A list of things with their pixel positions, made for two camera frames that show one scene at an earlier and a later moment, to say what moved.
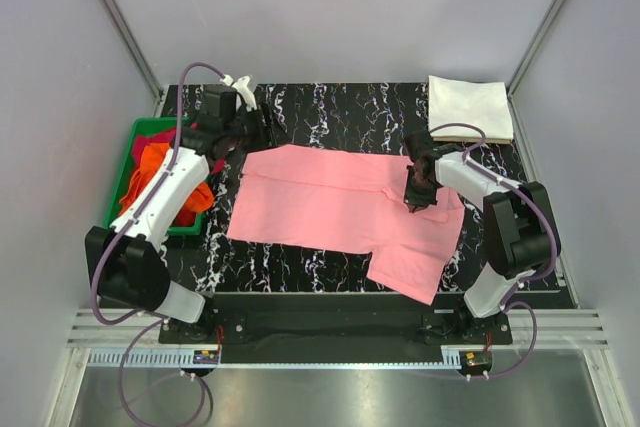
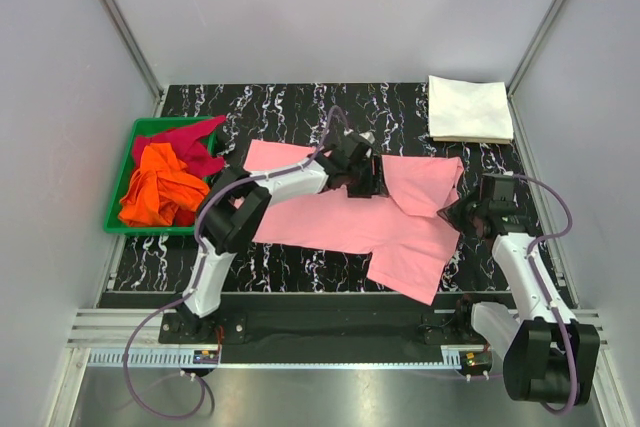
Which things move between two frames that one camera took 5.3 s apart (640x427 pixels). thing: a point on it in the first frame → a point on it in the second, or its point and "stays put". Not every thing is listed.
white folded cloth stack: (484, 104) stays put
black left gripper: (266, 133) → (373, 185)
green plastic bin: (140, 127) stays put
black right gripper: (415, 202) → (452, 214)
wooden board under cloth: (474, 139) stays put
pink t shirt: (347, 202) stays put
